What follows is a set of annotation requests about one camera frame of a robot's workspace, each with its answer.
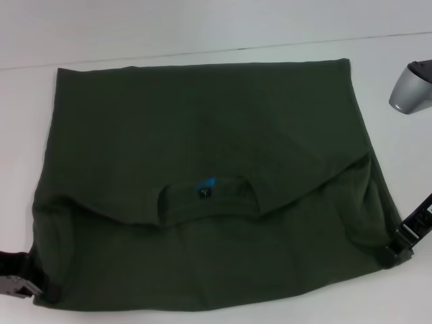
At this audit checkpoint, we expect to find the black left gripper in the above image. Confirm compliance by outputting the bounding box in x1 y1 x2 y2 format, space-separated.
0 250 62 304

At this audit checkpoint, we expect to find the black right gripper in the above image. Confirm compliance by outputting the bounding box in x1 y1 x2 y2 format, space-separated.
379 192 432 270

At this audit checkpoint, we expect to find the dark green FREE T-shirt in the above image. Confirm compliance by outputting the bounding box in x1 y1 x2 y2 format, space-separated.
29 57 414 322

